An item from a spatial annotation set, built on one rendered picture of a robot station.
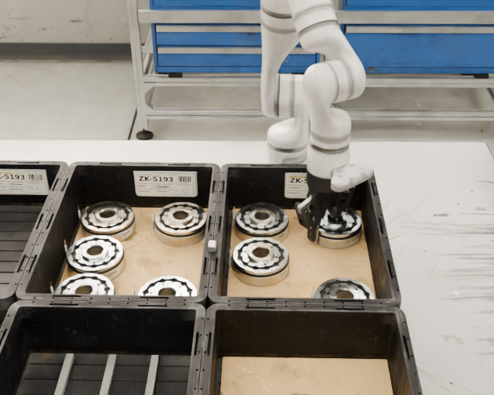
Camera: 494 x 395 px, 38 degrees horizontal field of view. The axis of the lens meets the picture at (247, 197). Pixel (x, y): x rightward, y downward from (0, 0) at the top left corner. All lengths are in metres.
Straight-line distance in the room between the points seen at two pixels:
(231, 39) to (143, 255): 1.91
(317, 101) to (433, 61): 2.12
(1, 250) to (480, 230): 1.02
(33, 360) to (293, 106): 0.72
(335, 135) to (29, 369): 0.62
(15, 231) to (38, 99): 2.39
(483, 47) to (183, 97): 1.46
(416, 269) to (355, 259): 0.23
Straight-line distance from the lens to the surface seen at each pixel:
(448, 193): 1.82
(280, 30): 1.40
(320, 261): 1.35
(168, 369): 1.17
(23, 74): 4.13
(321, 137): 1.24
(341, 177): 1.25
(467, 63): 3.33
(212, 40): 3.17
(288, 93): 1.51
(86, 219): 1.43
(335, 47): 1.23
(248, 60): 3.20
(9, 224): 1.51
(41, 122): 3.62
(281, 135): 1.57
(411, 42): 3.23
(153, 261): 1.36
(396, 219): 1.70
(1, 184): 1.54
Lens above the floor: 1.70
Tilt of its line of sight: 35 degrees down
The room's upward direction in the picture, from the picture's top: straight up
